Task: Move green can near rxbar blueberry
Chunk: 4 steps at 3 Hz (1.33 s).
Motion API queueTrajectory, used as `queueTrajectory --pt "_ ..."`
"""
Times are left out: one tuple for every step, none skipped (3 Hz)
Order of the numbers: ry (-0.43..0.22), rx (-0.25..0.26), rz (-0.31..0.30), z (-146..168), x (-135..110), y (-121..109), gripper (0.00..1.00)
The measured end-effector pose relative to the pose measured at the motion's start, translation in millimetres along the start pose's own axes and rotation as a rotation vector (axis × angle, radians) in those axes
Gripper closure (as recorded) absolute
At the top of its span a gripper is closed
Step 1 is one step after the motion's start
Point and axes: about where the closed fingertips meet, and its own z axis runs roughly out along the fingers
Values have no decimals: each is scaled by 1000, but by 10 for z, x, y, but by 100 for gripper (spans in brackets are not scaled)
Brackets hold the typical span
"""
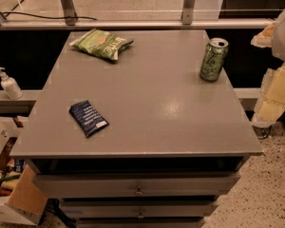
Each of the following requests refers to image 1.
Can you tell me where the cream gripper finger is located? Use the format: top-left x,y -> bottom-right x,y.
252,62 -> 285,128
251,22 -> 275,48

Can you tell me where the green soda can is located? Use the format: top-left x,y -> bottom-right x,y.
199,38 -> 229,82

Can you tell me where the blue rxbar blueberry wrapper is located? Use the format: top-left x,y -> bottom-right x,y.
68,100 -> 109,138

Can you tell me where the grey drawer cabinet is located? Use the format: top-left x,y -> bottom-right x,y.
12,30 -> 262,228

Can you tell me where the green chip bag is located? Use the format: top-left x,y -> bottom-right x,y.
69,28 -> 134,61

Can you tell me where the white pump dispenser bottle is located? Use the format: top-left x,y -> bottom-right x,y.
0,67 -> 23,100

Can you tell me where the cardboard box with items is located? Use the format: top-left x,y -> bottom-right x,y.
0,117 -> 48,226

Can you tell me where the black cable right floor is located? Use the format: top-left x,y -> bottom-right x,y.
256,124 -> 274,141

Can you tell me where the black cable on floor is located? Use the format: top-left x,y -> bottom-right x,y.
0,10 -> 99,22

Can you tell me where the grey metal railing frame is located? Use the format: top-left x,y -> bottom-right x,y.
0,0 -> 285,30

